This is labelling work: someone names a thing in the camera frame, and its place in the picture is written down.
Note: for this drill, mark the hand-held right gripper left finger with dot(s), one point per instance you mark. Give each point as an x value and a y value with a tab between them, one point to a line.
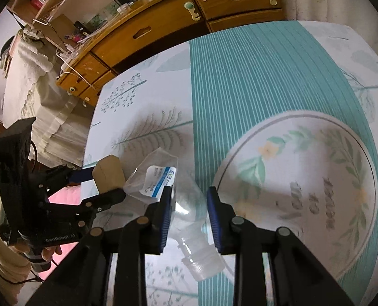
165	220

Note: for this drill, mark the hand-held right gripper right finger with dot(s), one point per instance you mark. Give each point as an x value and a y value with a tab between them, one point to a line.
214	223

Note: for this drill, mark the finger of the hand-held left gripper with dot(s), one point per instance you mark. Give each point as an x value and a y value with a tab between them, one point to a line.
80	176
106	199

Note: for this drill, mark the small brown cardboard box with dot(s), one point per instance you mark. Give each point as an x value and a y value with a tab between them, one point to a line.
107	173

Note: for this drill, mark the clear plastic wrapper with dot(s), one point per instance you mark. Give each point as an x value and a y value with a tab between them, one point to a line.
189	210

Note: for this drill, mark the person's left hand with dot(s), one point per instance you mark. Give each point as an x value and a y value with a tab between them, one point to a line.
50	252

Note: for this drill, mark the white lace cover cloth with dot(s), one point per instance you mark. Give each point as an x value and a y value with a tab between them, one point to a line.
39	102

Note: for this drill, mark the light blue patterned tablecloth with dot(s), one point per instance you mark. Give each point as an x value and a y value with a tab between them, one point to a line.
255	102

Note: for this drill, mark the wooden desk with drawers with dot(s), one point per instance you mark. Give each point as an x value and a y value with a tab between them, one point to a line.
163	35

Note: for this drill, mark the cream drawer safety lock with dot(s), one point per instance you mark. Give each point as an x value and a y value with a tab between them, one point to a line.
192	11

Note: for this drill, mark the cream leaf print curtain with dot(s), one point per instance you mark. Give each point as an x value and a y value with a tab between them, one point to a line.
335	6

